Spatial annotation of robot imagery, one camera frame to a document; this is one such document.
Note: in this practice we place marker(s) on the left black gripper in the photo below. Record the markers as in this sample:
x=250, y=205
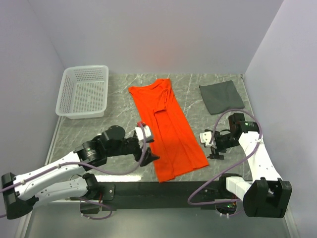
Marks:
x=146, y=159

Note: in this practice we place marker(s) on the white perforated plastic basket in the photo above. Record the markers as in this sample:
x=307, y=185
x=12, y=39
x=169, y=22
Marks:
x=83, y=92

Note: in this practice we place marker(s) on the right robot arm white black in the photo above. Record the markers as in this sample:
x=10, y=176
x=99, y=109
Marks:
x=268, y=195

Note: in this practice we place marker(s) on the orange t shirt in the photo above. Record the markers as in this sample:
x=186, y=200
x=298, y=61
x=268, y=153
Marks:
x=174, y=141

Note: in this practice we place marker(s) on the black base crossbar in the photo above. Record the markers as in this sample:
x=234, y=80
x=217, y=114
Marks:
x=155, y=195

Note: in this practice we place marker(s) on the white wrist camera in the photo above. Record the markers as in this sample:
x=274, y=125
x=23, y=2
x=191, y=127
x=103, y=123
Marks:
x=206, y=139
x=144, y=133

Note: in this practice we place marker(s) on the aluminium rail frame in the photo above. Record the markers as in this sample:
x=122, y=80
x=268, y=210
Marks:
x=63, y=219

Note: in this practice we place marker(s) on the folded dark grey t shirt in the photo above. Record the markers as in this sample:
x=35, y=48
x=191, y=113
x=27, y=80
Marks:
x=221, y=97

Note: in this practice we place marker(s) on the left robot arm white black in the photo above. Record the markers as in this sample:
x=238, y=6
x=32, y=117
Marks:
x=69, y=177

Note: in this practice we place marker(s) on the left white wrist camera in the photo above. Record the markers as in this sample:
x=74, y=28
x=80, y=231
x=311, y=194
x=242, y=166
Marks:
x=144, y=133

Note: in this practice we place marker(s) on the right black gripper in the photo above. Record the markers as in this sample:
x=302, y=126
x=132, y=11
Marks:
x=215, y=154

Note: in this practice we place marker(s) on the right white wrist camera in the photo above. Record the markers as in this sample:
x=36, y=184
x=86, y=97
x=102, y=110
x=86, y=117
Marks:
x=206, y=139

